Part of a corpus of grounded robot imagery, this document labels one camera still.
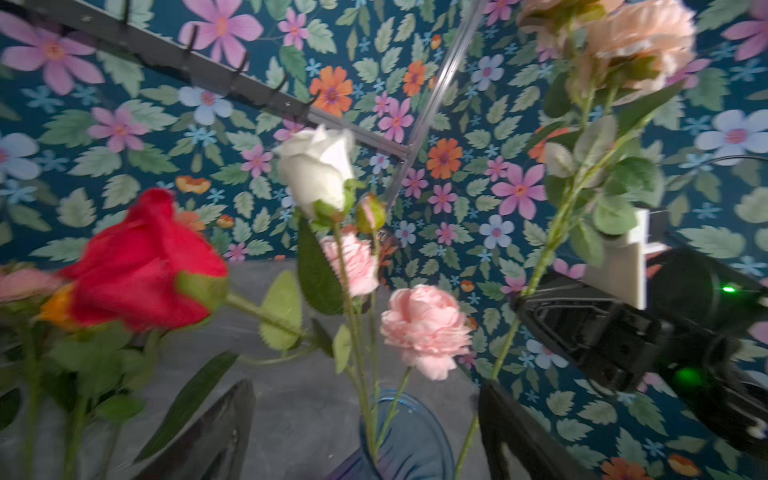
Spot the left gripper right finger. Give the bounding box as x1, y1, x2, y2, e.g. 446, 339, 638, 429
478, 381, 594, 480

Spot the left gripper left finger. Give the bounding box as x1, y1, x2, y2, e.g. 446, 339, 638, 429
136, 380, 256, 480

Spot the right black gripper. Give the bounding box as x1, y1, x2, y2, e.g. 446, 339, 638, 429
512, 281, 674, 392

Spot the blue purple glass vase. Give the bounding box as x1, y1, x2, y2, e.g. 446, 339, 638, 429
327, 389, 455, 480

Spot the pink peony flower stem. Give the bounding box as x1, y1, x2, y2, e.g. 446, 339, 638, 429
320, 194, 471, 459

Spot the red rose stem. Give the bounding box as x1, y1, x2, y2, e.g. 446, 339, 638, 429
58, 188, 373, 463

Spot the peach peony flower stem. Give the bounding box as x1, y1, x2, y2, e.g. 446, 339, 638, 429
452, 0, 698, 480

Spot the white rose stem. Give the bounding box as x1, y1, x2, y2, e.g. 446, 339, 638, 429
275, 125, 386, 464

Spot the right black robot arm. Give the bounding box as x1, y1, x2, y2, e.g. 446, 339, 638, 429
511, 247, 767, 459

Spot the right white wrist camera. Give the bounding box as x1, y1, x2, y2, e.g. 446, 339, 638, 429
582, 208, 669, 310

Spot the black hook rail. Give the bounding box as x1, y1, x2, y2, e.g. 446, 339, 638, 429
16, 0, 409, 159

